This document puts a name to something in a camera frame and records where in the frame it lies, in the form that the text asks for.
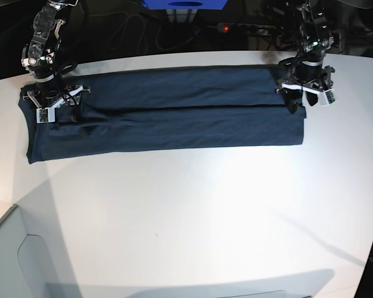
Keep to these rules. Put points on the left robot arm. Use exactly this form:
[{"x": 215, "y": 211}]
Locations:
[{"x": 316, "y": 37}]

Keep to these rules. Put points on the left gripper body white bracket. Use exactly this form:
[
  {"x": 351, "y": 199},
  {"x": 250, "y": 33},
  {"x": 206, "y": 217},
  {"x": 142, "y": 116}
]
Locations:
[{"x": 307, "y": 76}]

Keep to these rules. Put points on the dark blue T-shirt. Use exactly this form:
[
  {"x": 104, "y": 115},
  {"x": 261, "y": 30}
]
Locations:
[{"x": 169, "y": 109}]

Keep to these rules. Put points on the blue box with oval hole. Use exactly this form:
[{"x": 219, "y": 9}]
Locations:
[{"x": 184, "y": 4}]

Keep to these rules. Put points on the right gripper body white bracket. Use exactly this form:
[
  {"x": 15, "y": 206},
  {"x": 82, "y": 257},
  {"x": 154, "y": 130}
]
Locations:
[{"x": 50, "y": 94}]

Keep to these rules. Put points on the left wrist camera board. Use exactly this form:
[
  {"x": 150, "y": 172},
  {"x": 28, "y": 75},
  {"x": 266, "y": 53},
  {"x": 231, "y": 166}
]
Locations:
[{"x": 325, "y": 98}]

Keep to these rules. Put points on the power strip with red light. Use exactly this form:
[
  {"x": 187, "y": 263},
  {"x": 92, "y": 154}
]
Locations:
[{"x": 249, "y": 29}]

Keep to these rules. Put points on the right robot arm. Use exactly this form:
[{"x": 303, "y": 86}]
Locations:
[{"x": 42, "y": 58}]

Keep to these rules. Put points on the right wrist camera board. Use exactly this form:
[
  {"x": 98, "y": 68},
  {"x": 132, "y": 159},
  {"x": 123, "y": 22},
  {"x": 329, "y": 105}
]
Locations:
[{"x": 45, "y": 115}]

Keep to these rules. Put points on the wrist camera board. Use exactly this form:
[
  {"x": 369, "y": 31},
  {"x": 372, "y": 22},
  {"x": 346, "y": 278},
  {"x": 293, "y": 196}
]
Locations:
[
  {"x": 45, "y": 115},
  {"x": 325, "y": 98}
]

